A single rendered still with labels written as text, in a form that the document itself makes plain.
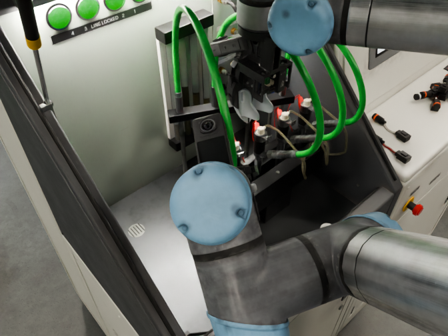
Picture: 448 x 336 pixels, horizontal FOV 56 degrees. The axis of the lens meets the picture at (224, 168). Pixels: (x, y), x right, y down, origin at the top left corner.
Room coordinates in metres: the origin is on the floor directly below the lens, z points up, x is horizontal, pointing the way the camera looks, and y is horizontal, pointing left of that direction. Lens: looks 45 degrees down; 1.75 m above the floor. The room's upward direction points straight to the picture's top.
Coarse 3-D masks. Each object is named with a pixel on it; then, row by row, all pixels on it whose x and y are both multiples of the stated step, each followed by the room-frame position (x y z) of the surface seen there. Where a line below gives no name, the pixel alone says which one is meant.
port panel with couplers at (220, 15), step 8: (216, 0) 1.02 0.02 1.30; (224, 0) 1.01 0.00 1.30; (232, 0) 1.06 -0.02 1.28; (216, 8) 1.02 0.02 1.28; (224, 8) 1.04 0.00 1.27; (232, 8) 1.06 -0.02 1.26; (216, 16) 1.02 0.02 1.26; (224, 16) 1.04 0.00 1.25; (216, 24) 1.02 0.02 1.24; (232, 24) 1.05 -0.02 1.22; (216, 32) 1.02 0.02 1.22; (232, 32) 1.05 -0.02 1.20; (232, 56) 1.06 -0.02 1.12; (224, 64) 1.04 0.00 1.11; (224, 72) 1.01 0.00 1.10; (224, 80) 1.04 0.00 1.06
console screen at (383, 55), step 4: (372, 48) 1.02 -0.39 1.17; (372, 52) 1.02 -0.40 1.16; (376, 52) 1.03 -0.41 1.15; (380, 52) 1.04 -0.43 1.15; (384, 52) 1.05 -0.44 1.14; (388, 52) 1.07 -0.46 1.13; (392, 52) 1.08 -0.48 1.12; (396, 52) 1.09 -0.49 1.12; (372, 56) 1.02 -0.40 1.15; (376, 56) 1.03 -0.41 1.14; (380, 56) 1.04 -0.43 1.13; (384, 56) 1.05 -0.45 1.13; (388, 56) 1.07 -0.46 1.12; (392, 56) 1.08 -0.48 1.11; (372, 60) 1.02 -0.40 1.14; (376, 60) 1.03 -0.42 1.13; (380, 60) 1.04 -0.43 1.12; (384, 60) 1.05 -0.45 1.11; (368, 64) 1.01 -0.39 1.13; (372, 64) 1.02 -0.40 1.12; (376, 64) 1.03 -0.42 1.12; (368, 68) 1.01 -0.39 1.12; (372, 68) 1.01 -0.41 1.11
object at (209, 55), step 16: (176, 16) 0.77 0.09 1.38; (192, 16) 0.67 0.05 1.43; (176, 32) 0.80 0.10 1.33; (176, 48) 0.82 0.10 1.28; (208, 48) 0.60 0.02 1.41; (176, 64) 0.83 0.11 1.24; (208, 64) 0.58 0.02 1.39; (176, 80) 0.83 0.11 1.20; (176, 96) 0.83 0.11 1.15; (224, 96) 0.53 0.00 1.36; (224, 112) 0.52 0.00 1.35
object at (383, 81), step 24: (336, 48) 0.94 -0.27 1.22; (360, 48) 1.00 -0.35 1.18; (384, 72) 1.05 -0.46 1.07; (408, 72) 1.13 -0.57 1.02; (384, 96) 1.05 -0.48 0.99; (432, 168) 0.84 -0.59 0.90; (408, 192) 0.77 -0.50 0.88; (432, 192) 0.94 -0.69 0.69; (408, 216) 0.84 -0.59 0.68; (432, 216) 1.07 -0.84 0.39
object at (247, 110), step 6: (246, 90) 0.64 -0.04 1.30; (240, 96) 0.64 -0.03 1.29; (246, 96) 0.63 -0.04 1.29; (240, 102) 0.64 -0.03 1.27; (246, 102) 0.63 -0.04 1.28; (240, 108) 0.64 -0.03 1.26; (246, 108) 0.63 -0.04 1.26; (252, 108) 0.62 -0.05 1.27; (240, 114) 0.64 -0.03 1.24; (246, 114) 0.64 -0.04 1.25; (252, 114) 0.62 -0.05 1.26; (258, 114) 0.61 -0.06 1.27; (246, 120) 0.65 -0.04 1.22
